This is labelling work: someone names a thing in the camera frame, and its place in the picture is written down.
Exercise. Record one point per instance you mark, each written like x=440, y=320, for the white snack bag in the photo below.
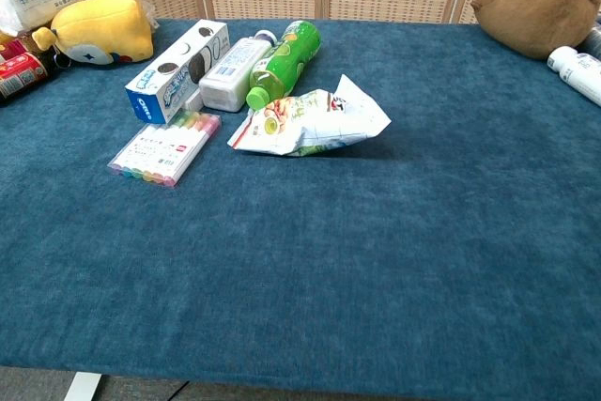
x=328, y=126

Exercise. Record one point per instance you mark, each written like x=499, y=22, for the green tea bottle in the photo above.
x=286, y=63

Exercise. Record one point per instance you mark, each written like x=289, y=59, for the white milk drink bottle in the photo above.
x=225, y=77

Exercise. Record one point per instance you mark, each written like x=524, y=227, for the white cylindrical bottle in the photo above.
x=577, y=72

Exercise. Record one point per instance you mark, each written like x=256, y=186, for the blue velvet tablecloth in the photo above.
x=300, y=241

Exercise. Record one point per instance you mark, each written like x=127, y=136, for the pastel highlighter pen pack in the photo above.
x=164, y=149

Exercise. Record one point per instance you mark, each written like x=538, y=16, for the blue white Oreo box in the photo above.
x=169, y=84

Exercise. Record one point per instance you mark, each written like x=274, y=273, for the yellow plush toy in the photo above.
x=105, y=27

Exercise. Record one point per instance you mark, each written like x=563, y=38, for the brown plush bear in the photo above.
x=535, y=11

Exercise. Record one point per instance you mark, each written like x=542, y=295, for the red can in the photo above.
x=21, y=74

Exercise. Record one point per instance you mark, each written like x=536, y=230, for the white table leg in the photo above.
x=82, y=386

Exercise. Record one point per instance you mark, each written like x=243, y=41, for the grey dark object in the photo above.
x=594, y=41

